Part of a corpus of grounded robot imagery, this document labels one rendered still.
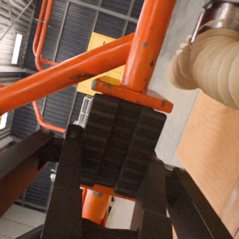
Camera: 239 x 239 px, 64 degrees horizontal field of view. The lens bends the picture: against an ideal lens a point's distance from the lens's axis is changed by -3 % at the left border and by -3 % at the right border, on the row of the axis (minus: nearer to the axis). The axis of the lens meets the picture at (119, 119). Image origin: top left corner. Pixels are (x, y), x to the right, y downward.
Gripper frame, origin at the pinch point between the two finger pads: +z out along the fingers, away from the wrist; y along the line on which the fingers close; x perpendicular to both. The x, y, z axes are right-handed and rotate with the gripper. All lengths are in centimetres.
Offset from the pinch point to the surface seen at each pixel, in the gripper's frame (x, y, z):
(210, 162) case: -0.9, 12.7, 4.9
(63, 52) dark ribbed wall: -9, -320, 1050
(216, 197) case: -3.3, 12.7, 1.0
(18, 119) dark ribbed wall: -436, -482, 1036
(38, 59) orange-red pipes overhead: -58, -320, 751
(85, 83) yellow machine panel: -89, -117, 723
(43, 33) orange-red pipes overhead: 42, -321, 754
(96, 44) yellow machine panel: 57, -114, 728
